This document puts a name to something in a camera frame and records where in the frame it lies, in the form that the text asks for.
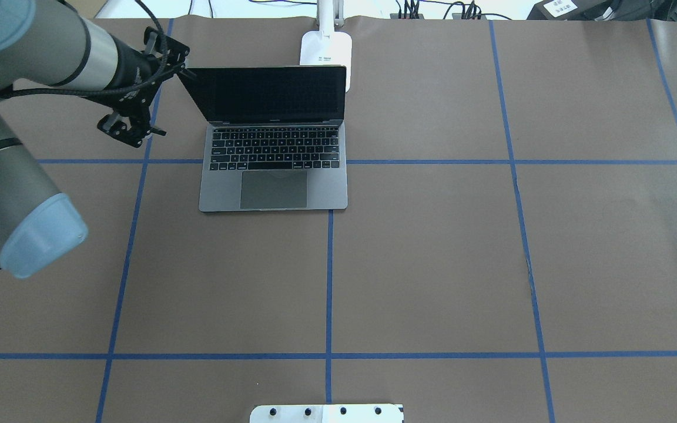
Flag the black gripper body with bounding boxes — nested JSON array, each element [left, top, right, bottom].
[[97, 88, 167, 148]]

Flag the grey laptop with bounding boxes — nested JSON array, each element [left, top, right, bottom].
[[179, 65, 349, 213]]

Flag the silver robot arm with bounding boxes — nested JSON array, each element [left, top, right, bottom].
[[0, 1, 183, 278]]

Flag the black power strip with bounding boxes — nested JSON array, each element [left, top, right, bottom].
[[389, 1, 484, 21]]

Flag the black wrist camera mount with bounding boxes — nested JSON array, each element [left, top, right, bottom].
[[140, 26, 190, 88]]

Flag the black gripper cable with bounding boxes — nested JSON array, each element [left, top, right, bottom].
[[0, 0, 170, 109]]

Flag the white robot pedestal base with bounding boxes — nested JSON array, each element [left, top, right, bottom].
[[248, 402, 405, 422]]

